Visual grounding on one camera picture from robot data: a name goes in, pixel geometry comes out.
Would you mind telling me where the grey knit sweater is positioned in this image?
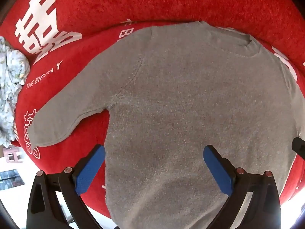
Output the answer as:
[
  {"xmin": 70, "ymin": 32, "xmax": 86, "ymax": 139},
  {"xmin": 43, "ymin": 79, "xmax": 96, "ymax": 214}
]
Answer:
[{"xmin": 28, "ymin": 21, "xmax": 305, "ymax": 229}]

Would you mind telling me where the pink stool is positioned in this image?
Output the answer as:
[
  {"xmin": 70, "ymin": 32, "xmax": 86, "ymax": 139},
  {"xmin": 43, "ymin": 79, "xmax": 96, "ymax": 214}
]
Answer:
[{"xmin": 3, "ymin": 145, "xmax": 23, "ymax": 163}]

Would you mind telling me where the white floral cloth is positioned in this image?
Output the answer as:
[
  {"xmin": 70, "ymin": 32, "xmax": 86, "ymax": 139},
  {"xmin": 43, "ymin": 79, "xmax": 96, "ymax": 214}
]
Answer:
[{"xmin": 1, "ymin": 37, "xmax": 30, "ymax": 147}]

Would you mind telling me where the red pillow with white print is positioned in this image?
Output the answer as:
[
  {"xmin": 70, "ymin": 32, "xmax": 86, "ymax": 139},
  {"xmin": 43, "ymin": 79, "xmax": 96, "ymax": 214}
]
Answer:
[{"xmin": 1, "ymin": 0, "xmax": 304, "ymax": 71}]

